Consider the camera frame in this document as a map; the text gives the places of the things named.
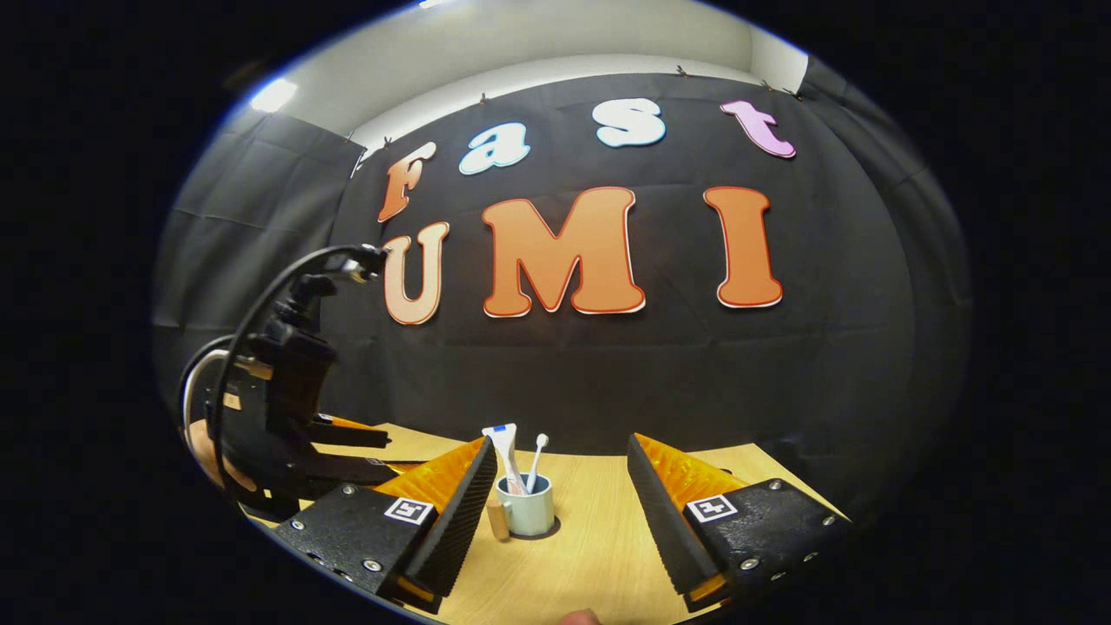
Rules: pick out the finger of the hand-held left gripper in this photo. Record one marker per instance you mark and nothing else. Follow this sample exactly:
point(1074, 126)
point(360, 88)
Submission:
point(356, 473)
point(356, 437)

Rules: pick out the wooden desktop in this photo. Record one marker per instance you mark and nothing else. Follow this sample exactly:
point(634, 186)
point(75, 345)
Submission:
point(581, 564)

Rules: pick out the white toothpaste tube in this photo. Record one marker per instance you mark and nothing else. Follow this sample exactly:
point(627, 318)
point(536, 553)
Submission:
point(506, 451)

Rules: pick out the black backdrop cloth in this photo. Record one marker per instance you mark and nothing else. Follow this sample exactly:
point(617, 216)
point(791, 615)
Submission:
point(608, 373)

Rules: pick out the ceiling light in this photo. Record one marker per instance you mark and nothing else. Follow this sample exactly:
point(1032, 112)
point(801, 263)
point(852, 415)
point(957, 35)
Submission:
point(273, 95)

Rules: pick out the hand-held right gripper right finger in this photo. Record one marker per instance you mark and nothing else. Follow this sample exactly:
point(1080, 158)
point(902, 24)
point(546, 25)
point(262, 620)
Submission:
point(664, 521)

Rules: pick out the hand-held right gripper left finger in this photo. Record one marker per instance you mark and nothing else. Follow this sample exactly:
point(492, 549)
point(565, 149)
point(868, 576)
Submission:
point(456, 521)

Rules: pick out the white toothbrush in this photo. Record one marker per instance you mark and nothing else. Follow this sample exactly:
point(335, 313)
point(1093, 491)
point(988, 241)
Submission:
point(538, 456)

